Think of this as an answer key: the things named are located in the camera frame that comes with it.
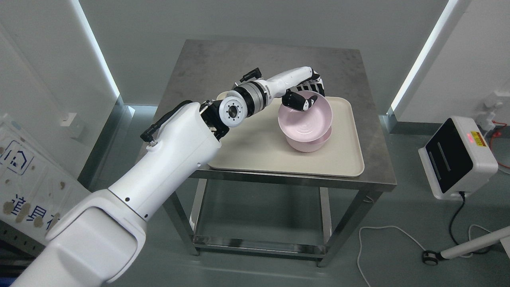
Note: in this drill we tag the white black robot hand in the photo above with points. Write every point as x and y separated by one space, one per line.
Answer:
300 79

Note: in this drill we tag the pink bowl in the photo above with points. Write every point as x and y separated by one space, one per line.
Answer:
304 116
310 146

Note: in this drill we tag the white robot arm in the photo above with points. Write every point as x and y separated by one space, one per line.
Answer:
99 239

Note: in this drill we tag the beige plastic tray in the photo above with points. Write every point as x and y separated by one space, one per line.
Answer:
258 144

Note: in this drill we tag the white black box device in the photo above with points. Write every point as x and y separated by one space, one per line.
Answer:
457 159

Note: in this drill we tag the white stand leg with caster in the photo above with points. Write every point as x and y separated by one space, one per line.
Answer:
499 236

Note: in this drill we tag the white sign board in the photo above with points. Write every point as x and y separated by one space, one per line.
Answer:
35 192

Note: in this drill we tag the white wall plug right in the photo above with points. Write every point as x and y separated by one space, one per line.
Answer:
493 102

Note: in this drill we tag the white wall socket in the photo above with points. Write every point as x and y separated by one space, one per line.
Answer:
70 120

